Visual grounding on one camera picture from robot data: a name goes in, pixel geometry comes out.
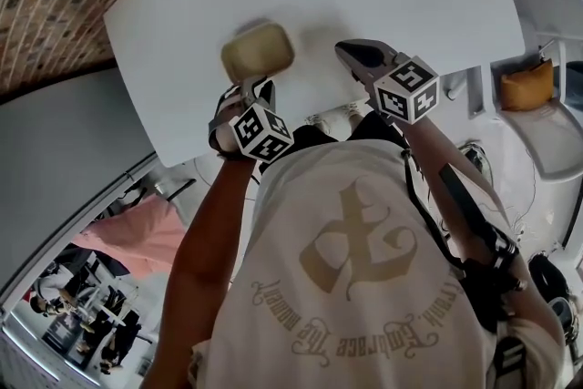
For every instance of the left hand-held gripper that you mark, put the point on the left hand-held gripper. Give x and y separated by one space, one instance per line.
262 134

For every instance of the person's left forearm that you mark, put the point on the person's left forearm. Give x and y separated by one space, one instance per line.
214 214

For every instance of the beige sponge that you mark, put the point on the beige sponge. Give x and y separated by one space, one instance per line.
264 67

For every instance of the white chair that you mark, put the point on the white chair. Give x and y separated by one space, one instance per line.
546 136

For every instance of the grey partition panel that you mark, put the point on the grey partition panel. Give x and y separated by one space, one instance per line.
68 159

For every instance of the person's right forearm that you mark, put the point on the person's right forearm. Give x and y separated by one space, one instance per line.
437 159

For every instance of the person's white printed shirt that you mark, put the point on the person's white printed shirt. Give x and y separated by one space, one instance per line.
364 287

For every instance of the pink cloth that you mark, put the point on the pink cloth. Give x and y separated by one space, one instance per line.
136 232

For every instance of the orange cushion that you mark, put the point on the orange cushion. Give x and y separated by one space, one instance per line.
528 84

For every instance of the person's black shorts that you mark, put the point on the person's black shorts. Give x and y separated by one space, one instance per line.
314 136

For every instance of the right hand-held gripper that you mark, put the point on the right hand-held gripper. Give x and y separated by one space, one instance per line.
405 91

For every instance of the person's white shoe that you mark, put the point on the person's white shoe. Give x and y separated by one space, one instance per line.
353 109

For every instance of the person's left hand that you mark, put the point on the person's left hand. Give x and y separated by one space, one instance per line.
226 137

